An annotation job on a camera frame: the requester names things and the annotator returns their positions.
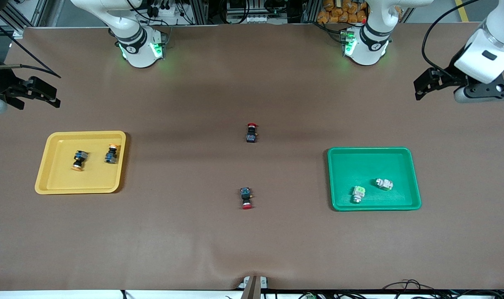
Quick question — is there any aluminium frame rail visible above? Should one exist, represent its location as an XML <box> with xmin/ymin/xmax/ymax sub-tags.
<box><xmin>185</xmin><ymin>0</ymin><xmax>323</xmax><ymax>25</ymax></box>

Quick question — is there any yellow plastic tray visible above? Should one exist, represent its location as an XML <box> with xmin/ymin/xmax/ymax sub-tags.
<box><xmin>34</xmin><ymin>130</ymin><xmax>127</xmax><ymax>195</ymax></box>

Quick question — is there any brown table mat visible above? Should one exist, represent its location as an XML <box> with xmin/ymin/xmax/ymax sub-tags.
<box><xmin>0</xmin><ymin>23</ymin><xmax>504</xmax><ymax>291</ymax></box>

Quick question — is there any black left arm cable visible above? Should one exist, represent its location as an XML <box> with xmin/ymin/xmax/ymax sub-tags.
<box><xmin>421</xmin><ymin>0</ymin><xmax>483</xmax><ymax>79</ymax></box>

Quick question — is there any yellow pushbutton switch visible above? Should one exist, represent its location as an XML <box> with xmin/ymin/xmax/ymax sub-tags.
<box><xmin>71</xmin><ymin>150</ymin><xmax>89</xmax><ymax>172</ymax></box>
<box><xmin>103</xmin><ymin>143</ymin><xmax>120</xmax><ymax>164</ymax></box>

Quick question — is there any aluminium profile bar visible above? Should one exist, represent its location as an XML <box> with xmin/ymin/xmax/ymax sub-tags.
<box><xmin>0</xmin><ymin>0</ymin><xmax>49</xmax><ymax>39</ymax></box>

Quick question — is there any green plastic tray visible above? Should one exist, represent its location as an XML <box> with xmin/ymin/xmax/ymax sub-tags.
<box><xmin>327</xmin><ymin>147</ymin><xmax>422</xmax><ymax>212</ymax></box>

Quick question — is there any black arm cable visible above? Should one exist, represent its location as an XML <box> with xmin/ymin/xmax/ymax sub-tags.
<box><xmin>0</xmin><ymin>12</ymin><xmax>62</xmax><ymax>79</ymax></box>
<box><xmin>421</xmin><ymin>0</ymin><xmax>483</xmax><ymax>79</ymax></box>

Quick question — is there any white power strip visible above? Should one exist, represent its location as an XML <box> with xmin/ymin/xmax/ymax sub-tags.
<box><xmin>227</xmin><ymin>12</ymin><xmax>270</xmax><ymax>24</ymax></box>
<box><xmin>150</xmin><ymin>0</ymin><xmax>186</xmax><ymax>18</ymax></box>

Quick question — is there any orange mesh bag pile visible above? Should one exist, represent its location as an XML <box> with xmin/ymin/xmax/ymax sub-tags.
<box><xmin>317</xmin><ymin>0</ymin><xmax>369</xmax><ymax>24</ymax></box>

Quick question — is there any black cable bundle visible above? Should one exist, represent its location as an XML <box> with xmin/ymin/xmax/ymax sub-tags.
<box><xmin>381</xmin><ymin>279</ymin><xmax>504</xmax><ymax>299</ymax></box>

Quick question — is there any table edge camera mount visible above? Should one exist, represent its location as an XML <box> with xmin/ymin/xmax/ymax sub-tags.
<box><xmin>237</xmin><ymin>275</ymin><xmax>270</xmax><ymax>299</ymax></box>

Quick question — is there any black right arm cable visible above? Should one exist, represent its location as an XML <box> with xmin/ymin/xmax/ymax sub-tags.
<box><xmin>0</xmin><ymin>12</ymin><xmax>62</xmax><ymax>79</ymax></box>

